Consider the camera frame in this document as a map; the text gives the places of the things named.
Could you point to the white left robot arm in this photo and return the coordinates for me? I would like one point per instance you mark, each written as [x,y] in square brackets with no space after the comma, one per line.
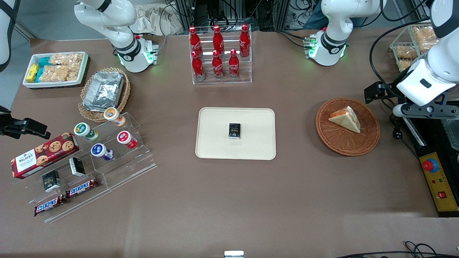
[337,36]

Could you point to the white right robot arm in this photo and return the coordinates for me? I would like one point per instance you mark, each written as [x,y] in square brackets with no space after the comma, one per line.
[107,14]

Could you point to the triangular sandwich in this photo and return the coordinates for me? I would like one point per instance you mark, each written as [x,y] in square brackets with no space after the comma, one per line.
[346,118]

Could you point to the brown round wicker basket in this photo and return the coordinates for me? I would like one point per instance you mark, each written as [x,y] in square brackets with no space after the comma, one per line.
[344,141]

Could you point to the light wicker basket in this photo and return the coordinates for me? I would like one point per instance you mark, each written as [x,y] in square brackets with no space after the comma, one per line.
[123,96]

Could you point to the cream plastic tray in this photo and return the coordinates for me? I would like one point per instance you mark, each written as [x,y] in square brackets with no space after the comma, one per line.
[215,136]

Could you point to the clear rice cracker bag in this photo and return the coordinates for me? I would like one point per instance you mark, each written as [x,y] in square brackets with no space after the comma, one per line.
[59,73]
[66,59]
[425,37]
[404,65]
[406,52]

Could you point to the red Walkers cookie box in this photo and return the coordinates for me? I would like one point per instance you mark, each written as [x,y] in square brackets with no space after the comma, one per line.
[43,156]

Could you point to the white rectangular snack bin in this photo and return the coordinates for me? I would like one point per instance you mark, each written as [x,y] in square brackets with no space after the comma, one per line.
[28,84]

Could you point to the clear snack display bin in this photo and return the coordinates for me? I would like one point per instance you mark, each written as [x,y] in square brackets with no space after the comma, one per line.
[394,48]

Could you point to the green gum bottle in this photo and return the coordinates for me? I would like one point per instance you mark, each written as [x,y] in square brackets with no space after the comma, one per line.
[83,129]

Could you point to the yellow snack packet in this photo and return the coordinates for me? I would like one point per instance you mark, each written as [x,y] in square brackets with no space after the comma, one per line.
[32,72]

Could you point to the teal snack packet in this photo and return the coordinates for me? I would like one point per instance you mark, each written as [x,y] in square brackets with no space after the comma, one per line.
[39,74]
[43,62]

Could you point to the black tissue pack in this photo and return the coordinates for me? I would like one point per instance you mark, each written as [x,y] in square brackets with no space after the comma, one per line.
[77,166]
[51,181]
[235,130]

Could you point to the clear plastic container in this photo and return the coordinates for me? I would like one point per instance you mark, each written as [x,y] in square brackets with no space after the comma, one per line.
[452,134]

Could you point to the blue gum bottle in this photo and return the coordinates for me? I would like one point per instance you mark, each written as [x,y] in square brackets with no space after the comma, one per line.
[99,150]

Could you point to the Snickers chocolate bar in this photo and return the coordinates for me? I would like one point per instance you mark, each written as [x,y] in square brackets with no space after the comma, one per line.
[81,187]
[50,205]

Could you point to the silver foil packet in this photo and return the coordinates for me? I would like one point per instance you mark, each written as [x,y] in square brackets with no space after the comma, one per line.
[104,91]

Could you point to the orange gum bottle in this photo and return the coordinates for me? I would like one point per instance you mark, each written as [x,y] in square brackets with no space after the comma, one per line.
[113,115]

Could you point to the red emergency stop button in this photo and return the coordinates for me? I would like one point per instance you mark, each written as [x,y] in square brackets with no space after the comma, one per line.
[430,165]

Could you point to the red gum bottle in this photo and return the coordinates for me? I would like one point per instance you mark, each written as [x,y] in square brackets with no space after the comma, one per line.
[125,138]

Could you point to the yellow control box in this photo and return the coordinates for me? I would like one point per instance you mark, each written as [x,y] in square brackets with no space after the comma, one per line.
[441,181]

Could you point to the clear acrylic step stand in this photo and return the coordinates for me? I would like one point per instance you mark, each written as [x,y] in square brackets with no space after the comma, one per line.
[125,172]

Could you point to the clear acrylic bottle rack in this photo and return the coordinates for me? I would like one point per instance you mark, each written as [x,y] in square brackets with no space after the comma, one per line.
[247,71]

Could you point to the red Coca-Cola bottle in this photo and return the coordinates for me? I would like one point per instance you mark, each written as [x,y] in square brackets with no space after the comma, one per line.
[198,68]
[217,66]
[195,41]
[244,41]
[218,39]
[233,66]

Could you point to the crumpled beige cloth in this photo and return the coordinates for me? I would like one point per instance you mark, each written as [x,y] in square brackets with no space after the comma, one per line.
[154,19]

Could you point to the silver metal block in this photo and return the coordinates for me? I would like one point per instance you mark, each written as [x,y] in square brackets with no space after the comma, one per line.
[233,254]

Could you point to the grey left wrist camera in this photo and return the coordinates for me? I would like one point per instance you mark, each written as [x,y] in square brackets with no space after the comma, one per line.
[423,110]

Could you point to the aluminium frame rack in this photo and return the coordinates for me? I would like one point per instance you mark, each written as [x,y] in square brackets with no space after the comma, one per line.
[229,10]

